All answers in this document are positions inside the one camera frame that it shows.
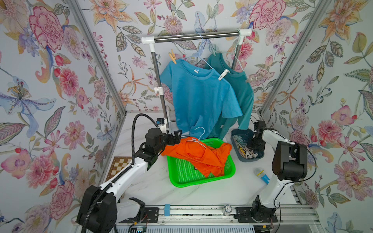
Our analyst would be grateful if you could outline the metal clothes rack white joints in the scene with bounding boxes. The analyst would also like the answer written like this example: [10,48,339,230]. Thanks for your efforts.
[141,28,253,137]

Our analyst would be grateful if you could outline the beige yellow clothespin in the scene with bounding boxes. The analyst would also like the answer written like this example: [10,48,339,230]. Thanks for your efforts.
[169,50,177,64]

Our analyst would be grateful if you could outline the mint green clothespin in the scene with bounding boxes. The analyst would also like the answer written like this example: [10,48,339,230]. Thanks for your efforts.
[211,46,218,56]

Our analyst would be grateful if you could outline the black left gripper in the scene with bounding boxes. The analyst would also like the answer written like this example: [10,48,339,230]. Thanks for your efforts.
[154,129,183,154]

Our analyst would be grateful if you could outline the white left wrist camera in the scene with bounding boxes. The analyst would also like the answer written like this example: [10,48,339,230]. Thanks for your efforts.
[156,118,168,133]

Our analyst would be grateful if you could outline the bright green plastic tray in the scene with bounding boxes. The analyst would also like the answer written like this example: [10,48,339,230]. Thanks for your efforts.
[166,138,236,188]

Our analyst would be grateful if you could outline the light blue wire hanger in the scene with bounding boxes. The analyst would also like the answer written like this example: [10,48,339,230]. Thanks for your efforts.
[182,33,213,69]

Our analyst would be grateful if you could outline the mint green wire hanger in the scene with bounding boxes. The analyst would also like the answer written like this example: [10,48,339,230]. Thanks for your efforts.
[231,29,244,71]

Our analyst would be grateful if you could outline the wooden chessboard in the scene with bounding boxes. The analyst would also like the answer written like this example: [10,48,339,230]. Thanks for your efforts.
[105,156,132,181]

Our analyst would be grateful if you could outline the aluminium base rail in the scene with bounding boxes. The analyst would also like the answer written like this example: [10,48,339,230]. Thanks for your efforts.
[114,205,324,233]

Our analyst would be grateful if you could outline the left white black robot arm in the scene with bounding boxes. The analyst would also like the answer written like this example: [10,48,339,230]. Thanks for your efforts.
[76,113,182,233]

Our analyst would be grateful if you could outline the blue garment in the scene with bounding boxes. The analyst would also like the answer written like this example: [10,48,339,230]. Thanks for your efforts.
[160,59,243,138]

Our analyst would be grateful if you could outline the dark teal clothespin bin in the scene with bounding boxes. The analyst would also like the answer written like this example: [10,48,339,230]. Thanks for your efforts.
[231,129,265,162]

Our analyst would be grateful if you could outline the orange garment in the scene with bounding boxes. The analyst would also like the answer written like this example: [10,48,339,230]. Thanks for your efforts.
[162,137,232,178]

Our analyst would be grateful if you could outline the blue toy microphone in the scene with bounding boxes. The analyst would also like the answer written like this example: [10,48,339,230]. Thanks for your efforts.
[254,168,270,184]

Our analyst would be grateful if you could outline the teal embroidered t-shirt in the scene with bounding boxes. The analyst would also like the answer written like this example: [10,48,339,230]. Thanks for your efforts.
[207,53,254,139]

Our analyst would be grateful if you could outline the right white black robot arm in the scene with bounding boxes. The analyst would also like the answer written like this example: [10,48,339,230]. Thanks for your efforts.
[249,120,312,222]

